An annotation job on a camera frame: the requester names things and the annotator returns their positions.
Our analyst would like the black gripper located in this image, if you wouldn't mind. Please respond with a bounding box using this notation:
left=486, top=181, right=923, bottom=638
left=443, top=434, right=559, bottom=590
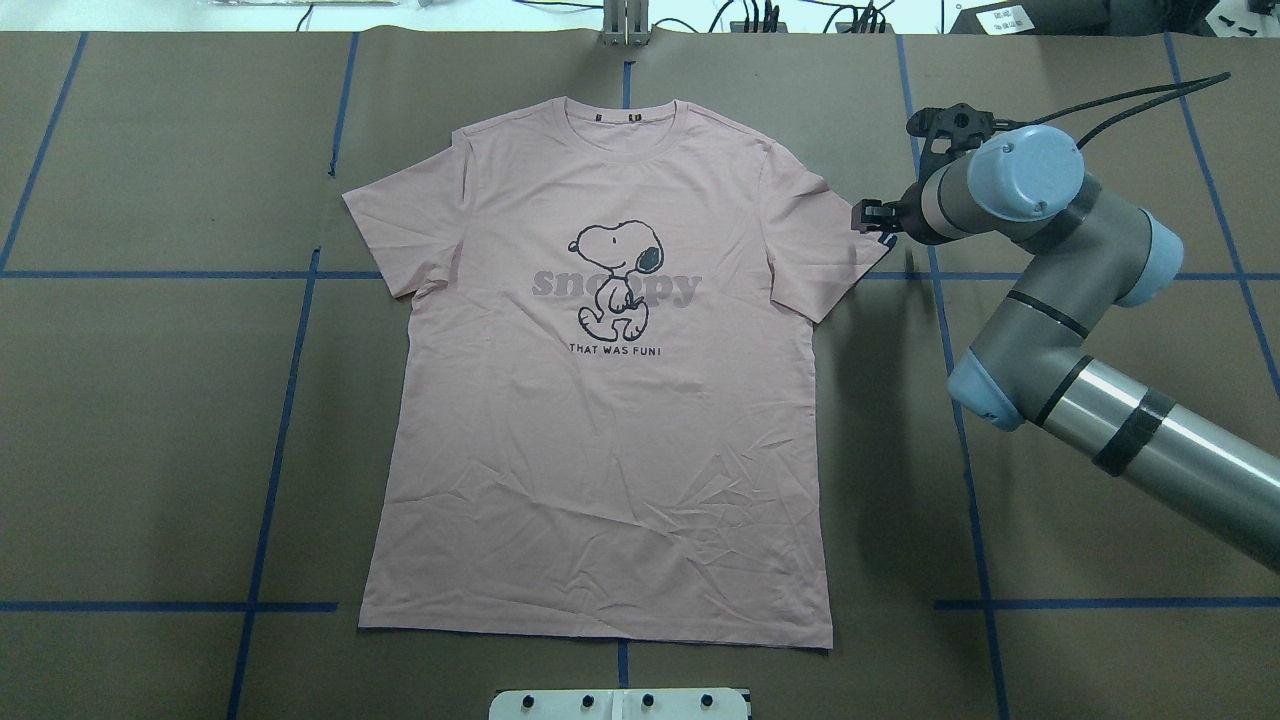
left=851, top=199, right=919, bottom=240

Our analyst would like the pink Snoopy t-shirt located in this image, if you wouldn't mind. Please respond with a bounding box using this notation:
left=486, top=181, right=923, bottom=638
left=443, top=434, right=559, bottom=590
left=343, top=97, right=892, bottom=650

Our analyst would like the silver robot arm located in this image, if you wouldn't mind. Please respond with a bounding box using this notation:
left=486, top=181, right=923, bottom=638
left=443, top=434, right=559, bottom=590
left=851, top=126, right=1279, bottom=570

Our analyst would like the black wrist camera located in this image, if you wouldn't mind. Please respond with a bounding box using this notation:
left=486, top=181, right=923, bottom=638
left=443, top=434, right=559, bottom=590
left=905, top=102, right=1027, bottom=183

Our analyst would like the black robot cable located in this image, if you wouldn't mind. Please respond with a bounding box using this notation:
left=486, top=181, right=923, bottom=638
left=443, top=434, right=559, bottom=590
left=1030, top=70, right=1233, bottom=151

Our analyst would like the aluminium frame post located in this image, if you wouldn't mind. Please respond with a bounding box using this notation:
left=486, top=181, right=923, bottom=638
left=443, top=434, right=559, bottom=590
left=600, top=0, right=652, bottom=47

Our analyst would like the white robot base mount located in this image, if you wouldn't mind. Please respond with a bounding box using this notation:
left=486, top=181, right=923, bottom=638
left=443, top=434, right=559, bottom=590
left=488, top=687, right=754, bottom=719

